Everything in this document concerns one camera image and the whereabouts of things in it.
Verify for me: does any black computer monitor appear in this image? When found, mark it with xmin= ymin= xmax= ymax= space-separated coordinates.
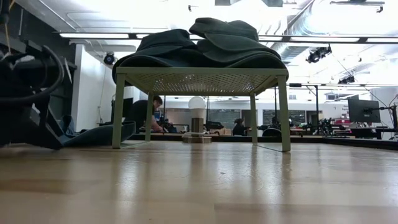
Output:
xmin=347 ymin=98 xmax=382 ymax=124

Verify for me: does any green perforated small table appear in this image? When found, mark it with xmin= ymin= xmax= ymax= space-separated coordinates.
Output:
xmin=111 ymin=66 xmax=292 ymax=153

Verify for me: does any overhead light bar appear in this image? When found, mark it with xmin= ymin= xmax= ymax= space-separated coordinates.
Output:
xmin=58 ymin=32 xmax=398 ymax=44

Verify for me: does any person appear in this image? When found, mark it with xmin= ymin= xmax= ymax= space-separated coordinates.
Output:
xmin=126 ymin=95 xmax=165 ymax=134
xmin=232 ymin=117 xmax=251 ymax=137

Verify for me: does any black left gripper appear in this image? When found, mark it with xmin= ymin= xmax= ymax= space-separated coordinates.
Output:
xmin=0 ymin=104 xmax=65 ymax=150

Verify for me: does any white bulb lamp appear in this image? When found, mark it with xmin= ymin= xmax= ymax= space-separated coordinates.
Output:
xmin=182 ymin=95 xmax=213 ymax=144

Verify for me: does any black track spotlight cluster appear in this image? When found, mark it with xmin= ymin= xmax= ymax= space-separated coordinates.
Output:
xmin=305 ymin=44 xmax=333 ymax=65

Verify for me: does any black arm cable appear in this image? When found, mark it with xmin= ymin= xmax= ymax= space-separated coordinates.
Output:
xmin=0 ymin=45 xmax=65 ymax=105

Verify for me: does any black aluminium table frame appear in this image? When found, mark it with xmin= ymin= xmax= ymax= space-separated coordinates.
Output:
xmin=129 ymin=133 xmax=398 ymax=152

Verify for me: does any black background gantry frame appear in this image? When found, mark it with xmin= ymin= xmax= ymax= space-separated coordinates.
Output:
xmin=273 ymin=82 xmax=398 ymax=127

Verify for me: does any yellow cable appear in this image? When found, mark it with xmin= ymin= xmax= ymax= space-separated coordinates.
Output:
xmin=2 ymin=0 xmax=15 ymax=54

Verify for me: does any black ceiling camera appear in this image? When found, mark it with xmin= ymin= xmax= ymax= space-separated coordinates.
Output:
xmin=103 ymin=52 xmax=116 ymax=66

